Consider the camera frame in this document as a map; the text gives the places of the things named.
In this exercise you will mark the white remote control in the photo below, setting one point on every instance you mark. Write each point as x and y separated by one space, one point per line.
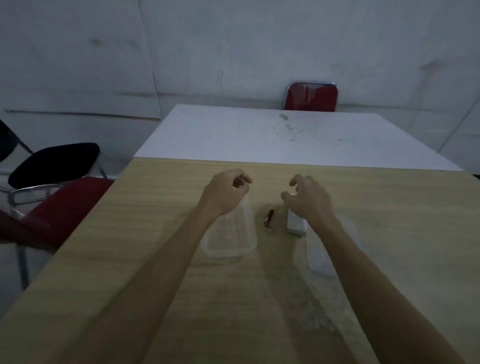
294 225

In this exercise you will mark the red chair with chrome frame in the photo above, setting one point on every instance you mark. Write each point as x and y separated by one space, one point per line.
311 97
71 206

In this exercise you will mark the clear plastic lid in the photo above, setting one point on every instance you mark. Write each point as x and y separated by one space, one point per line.
318 258

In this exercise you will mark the black folding chair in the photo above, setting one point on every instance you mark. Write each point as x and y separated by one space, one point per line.
52 161

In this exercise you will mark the white table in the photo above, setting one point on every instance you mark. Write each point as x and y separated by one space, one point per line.
243 135

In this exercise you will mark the person's left forearm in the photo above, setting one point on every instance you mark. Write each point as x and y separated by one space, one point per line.
161 285

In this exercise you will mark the clear plastic container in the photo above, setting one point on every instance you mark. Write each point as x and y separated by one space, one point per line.
240 236

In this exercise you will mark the person's left hand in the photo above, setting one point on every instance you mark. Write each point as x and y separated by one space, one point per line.
221 191

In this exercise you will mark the person's right forearm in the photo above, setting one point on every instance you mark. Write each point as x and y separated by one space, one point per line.
375 292

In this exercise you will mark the person's right hand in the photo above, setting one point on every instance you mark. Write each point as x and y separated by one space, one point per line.
309 198

